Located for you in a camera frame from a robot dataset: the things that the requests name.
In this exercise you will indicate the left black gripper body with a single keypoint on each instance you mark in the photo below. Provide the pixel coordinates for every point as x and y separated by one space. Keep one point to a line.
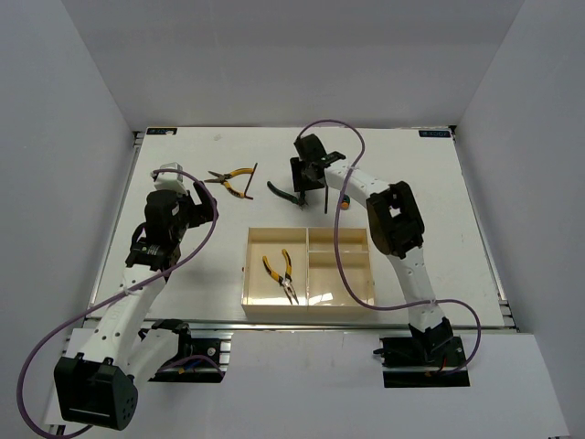
190 215

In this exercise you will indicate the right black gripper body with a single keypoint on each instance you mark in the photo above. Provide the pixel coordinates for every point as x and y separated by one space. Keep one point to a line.
302 179

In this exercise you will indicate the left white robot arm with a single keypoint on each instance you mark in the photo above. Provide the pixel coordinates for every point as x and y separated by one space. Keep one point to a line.
99 385

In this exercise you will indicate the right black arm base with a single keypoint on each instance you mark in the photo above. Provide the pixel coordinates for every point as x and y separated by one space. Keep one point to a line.
405 366

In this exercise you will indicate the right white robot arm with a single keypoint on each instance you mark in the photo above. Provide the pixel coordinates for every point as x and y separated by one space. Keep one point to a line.
396 229

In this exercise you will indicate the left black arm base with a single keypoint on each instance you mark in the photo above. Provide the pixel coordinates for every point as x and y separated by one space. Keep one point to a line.
202 357

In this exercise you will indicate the green side cutters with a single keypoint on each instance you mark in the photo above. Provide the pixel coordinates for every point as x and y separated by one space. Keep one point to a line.
292 198

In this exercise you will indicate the left brown hex key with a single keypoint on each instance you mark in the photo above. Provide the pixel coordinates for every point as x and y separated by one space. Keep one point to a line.
247 188

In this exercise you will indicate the green orange stubby screwdriver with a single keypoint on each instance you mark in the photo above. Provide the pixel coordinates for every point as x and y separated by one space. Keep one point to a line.
345 202

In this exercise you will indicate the beige three-compartment tray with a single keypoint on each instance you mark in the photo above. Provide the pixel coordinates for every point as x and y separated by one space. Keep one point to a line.
315 276

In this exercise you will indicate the left blue corner label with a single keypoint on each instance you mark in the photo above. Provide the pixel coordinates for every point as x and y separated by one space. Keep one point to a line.
161 131

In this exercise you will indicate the blue corner label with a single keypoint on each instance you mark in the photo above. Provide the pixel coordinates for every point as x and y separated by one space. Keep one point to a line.
161 131
435 133

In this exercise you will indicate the right blue corner label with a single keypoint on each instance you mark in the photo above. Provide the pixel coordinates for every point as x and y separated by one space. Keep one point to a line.
435 133

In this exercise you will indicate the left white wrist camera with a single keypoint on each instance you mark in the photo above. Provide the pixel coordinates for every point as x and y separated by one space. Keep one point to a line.
167 178

